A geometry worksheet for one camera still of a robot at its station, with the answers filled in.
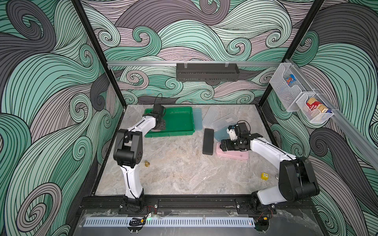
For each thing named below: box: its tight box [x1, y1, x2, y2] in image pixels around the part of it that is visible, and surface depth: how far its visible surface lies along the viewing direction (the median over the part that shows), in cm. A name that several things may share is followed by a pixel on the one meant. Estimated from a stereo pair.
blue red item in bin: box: [285, 74, 297, 87], surface depth 85 cm
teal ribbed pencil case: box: [192, 107, 203, 131], surface depth 113 cm
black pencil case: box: [202, 128, 215, 156], surface depth 100 cm
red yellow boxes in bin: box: [306, 97, 329, 114], surface depth 67 cm
